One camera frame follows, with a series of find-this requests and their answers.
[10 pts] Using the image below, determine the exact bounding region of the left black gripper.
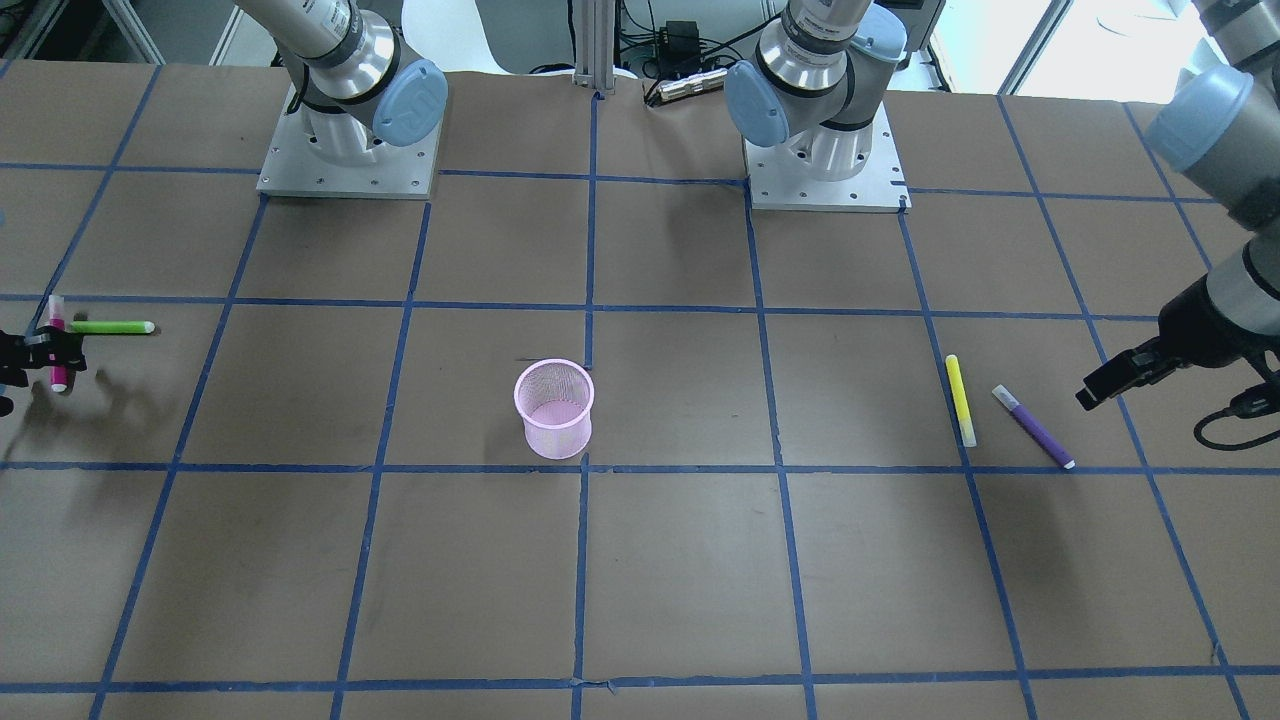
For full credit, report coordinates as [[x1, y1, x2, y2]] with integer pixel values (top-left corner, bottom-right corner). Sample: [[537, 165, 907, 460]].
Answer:
[[1076, 275, 1261, 411]]

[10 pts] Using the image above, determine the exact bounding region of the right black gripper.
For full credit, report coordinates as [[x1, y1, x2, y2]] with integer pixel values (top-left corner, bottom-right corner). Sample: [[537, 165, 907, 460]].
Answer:
[[1, 328, 88, 389]]

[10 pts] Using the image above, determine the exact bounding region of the pink marker pen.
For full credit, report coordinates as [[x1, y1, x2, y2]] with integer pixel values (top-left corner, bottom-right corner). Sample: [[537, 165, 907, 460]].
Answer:
[[46, 295, 69, 395]]

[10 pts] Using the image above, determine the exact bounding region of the purple marker pen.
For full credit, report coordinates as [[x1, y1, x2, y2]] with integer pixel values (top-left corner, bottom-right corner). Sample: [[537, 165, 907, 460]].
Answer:
[[991, 386, 1076, 471]]

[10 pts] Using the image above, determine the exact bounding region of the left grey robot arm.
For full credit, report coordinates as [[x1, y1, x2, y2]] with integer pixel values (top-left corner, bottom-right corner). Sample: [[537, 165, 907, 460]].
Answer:
[[724, 1, 1277, 409]]

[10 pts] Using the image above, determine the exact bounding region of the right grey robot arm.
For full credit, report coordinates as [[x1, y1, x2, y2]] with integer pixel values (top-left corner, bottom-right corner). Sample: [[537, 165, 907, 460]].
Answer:
[[3, 1, 448, 413]]

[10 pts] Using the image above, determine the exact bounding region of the pink mesh cup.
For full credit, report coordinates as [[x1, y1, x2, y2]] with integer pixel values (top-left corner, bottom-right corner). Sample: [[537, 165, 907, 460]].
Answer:
[[513, 357, 595, 460]]

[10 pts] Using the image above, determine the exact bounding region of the green marker pen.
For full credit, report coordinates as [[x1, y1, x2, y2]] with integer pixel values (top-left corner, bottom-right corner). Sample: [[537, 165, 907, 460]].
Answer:
[[67, 320, 157, 334]]

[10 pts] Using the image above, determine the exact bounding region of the yellow marker pen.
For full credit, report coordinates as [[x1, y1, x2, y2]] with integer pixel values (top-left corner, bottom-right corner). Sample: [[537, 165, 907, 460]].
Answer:
[[943, 354, 978, 448]]

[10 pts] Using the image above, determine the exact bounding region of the black power adapter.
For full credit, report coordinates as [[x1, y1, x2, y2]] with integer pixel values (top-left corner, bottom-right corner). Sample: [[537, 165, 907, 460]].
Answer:
[[657, 20, 701, 64]]

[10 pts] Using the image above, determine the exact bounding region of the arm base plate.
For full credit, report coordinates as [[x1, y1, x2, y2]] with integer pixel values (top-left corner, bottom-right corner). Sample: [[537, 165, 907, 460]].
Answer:
[[742, 104, 913, 213], [256, 87, 443, 201]]

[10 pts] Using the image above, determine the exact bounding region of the aluminium frame post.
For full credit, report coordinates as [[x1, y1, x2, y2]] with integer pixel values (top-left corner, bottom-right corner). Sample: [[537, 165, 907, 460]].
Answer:
[[570, 1, 618, 99]]

